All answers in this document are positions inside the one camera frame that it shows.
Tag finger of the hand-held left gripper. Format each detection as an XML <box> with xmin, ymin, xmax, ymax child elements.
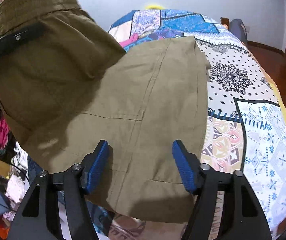
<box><xmin>0</xmin><ymin>23</ymin><xmax>46</xmax><ymax>57</ymax></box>

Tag pink cloth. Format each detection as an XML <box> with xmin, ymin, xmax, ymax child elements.
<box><xmin>121</xmin><ymin>34</ymin><xmax>139</xmax><ymax>49</ymax></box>

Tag pile of mixed clothes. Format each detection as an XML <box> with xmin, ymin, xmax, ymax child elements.
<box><xmin>0</xmin><ymin>96</ymin><xmax>33</xmax><ymax>233</ymax></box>

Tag grey backpack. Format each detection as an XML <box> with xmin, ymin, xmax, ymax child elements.
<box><xmin>229</xmin><ymin>18</ymin><xmax>248</xmax><ymax>46</ymax></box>

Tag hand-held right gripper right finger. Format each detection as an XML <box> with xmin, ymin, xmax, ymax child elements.
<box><xmin>172</xmin><ymin>139</ymin><xmax>270</xmax><ymax>240</ymax></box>

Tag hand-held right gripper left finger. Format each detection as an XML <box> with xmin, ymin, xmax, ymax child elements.
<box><xmin>6</xmin><ymin>139</ymin><xmax>113</xmax><ymax>240</ymax></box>

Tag olive green pants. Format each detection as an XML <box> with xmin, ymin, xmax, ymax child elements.
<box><xmin>0</xmin><ymin>0</ymin><xmax>211</xmax><ymax>224</ymax></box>

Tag patchwork printed bedsheet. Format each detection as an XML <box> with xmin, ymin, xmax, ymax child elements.
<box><xmin>15</xmin><ymin>9</ymin><xmax>286</xmax><ymax>240</ymax></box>

